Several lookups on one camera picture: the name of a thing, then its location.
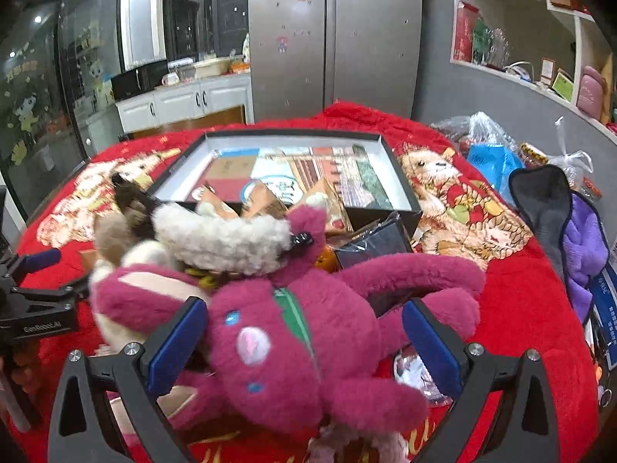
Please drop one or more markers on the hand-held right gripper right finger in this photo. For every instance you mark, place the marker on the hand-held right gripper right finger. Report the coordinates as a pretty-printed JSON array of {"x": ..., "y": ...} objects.
[{"x": 429, "y": 347}]

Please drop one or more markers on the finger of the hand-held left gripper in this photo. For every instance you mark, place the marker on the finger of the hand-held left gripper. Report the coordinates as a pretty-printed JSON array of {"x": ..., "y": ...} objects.
[
  {"x": 41, "y": 259},
  {"x": 53, "y": 294}
]

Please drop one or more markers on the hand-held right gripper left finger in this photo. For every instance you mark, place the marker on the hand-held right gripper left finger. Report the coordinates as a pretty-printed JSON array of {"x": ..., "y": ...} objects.
[{"x": 177, "y": 347}]

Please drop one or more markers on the magenta plush rabbit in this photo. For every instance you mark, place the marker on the magenta plush rabbit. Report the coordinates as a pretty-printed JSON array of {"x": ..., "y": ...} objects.
[{"x": 274, "y": 347}]

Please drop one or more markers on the beige curly plush bear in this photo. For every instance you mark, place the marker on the beige curly plush bear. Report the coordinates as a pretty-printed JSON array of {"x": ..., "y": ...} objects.
[{"x": 217, "y": 241}]

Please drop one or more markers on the black shallow box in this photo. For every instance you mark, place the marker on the black shallow box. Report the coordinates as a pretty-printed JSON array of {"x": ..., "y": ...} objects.
[{"x": 385, "y": 214}]

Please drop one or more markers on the gold-edged brown snack packet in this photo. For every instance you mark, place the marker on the gold-edged brown snack packet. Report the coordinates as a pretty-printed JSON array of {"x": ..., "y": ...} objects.
[{"x": 330, "y": 202}]

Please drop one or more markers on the round badge in plastic bag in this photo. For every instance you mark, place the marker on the round badge in plastic bag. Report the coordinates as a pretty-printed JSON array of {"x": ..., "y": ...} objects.
[{"x": 409, "y": 371}]

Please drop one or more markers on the red bear-print blanket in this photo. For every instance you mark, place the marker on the red bear-print blanket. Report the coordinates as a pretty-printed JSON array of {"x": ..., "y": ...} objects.
[{"x": 520, "y": 308}]

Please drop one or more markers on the black packet in clear plastic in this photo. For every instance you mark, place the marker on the black packet in clear plastic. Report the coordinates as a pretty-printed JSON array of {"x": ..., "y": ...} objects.
[{"x": 371, "y": 251}]

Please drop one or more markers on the glass sliding door with stickers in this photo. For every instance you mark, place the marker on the glass sliding door with stickers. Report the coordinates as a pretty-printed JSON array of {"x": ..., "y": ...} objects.
[{"x": 48, "y": 96}]

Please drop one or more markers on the dark grey cloth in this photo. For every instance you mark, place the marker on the dark grey cloth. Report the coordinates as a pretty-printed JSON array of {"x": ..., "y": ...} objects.
[{"x": 540, "y": 202}]

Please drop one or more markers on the blue white carton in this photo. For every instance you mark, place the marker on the blue white carton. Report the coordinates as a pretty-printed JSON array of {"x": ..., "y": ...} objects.
[{"x": 608, "y": 313}]

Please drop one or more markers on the purple towel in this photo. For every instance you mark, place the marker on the purple towel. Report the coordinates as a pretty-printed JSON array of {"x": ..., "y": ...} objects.
[{"x": 585, "y": 251}]

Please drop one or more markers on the blue white round-label packet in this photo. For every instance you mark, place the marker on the blue white round-label packet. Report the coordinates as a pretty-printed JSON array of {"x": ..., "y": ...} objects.
[{"x": 284, "y": 188}]

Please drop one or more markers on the blue plastic bag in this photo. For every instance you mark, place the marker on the blue plastic bag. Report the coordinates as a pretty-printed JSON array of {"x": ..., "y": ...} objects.
[{"x": 487, "y": 164}]

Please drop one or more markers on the printed picture card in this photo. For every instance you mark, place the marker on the printed picture card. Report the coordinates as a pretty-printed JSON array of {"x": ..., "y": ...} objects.
[{"x": 337, "y": 169}]

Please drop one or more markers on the black microwave oven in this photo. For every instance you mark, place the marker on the black microwave oven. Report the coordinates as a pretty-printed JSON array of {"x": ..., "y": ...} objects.
[{"x": 137, "y": 79}]

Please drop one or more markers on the white kitchen base cabinet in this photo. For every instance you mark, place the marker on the white kitchen base cabinet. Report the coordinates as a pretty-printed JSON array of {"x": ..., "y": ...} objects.
[{"x": 183, "y": 101}]

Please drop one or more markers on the white mug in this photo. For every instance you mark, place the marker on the white mug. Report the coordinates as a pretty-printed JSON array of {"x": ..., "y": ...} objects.
[{"x": 168, "y": 78}]

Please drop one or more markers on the clear plastic bag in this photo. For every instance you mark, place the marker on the clear plastic bag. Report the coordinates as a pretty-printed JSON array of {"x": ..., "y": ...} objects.
[{"x": 573, "y": 159}]

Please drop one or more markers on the cream plastic basin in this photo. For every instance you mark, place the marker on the cream plastic basin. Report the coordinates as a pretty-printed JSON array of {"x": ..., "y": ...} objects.
[{"x": 212, "y": 66}]

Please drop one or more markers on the plastic bag on counter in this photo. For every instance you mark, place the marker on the plastic bag on counter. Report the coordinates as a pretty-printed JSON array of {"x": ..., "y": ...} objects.
[{"x": 246, "y": 50}]

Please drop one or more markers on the green framed card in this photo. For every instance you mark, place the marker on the green framed card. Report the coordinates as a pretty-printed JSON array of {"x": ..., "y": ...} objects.
[{"x": 561, "y": 84}]

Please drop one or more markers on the pink pouch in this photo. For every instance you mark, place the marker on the pink pouch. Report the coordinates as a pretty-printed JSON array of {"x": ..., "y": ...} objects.
[{"x": 590, "y": 91}]

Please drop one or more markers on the green packet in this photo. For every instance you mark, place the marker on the green packet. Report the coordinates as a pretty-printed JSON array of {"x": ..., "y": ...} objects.
[{"x": 482, "y": 41}]

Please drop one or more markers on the red gift box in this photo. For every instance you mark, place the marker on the red gift box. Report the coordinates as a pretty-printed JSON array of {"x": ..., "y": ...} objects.
[{"x": 465, "y": 31}]

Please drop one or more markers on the silver double-door refrigerator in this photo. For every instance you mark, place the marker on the silver double-door refrigerator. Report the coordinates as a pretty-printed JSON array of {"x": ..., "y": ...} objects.
[{"x": 332, "y": 33}]

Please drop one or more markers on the glass-door wall cabinet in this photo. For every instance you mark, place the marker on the glass-door wall cabinet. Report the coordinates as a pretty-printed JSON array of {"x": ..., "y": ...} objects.
[{"x": 207, "y": 19}]

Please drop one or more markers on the white wall shelf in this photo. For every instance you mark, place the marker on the white wall shelf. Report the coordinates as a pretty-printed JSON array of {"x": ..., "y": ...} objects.
[{"x": 520, "y": 0}]

